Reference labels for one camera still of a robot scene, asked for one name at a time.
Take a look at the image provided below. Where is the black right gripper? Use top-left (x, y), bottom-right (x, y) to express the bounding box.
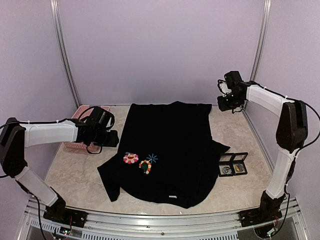
top-left (217, 91), bottom-right (243, 112)

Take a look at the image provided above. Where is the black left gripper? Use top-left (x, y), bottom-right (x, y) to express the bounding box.
top-left (93, 128), bottom-right (119, 147)

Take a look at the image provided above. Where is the black t-shirt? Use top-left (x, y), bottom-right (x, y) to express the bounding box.
top-left (98, 101), bottom-right (229, 209)

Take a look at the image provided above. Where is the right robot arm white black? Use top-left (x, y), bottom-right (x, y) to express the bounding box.
top-left (217, 71), bottom-right (308, 227)

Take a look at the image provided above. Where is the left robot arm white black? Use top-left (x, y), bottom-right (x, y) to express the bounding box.
top-left (0, 106), bottom-right (119, 224)

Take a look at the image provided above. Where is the pink plastic basket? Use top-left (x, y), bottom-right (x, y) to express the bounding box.
top-left (64, 105), bottom-right (115, 154)

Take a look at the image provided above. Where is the black display box left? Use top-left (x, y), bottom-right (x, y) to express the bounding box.
top-left (218, 153), bottom-right (234, 177)

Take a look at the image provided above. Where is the black display box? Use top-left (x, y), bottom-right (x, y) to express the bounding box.
top-left (218, 153), bottom-right (234, 177)
top-left (231, 152), bottom-right (248, 176)

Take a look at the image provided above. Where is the black display box right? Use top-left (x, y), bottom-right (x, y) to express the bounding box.
top-left (231, 152), bottom-right (248, 176)

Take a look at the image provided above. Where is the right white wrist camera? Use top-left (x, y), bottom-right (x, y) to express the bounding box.
top-left (217, 79), bottom-right (231, 96)

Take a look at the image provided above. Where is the right aluminium frame post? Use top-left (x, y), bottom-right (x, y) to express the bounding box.
top-left (249, 0), bottom-right (272, 82)

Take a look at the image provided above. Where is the aluminium frame post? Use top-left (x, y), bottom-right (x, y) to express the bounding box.
top-left (249, 0), bottom-right (272, 82)
top-left (50, 0), bottom-right (81, 108)

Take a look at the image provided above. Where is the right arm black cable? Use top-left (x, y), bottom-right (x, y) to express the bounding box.
top-left (297, 99), bottom-right (320, 151)

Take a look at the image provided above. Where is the front aluminium rail base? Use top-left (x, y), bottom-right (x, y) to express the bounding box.
top-left (17, 197), bottom-right (308, 240)

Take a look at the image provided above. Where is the left aluminium frame post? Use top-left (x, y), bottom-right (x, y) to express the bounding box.
top-left (50, 0), bottom-right (81, 108)

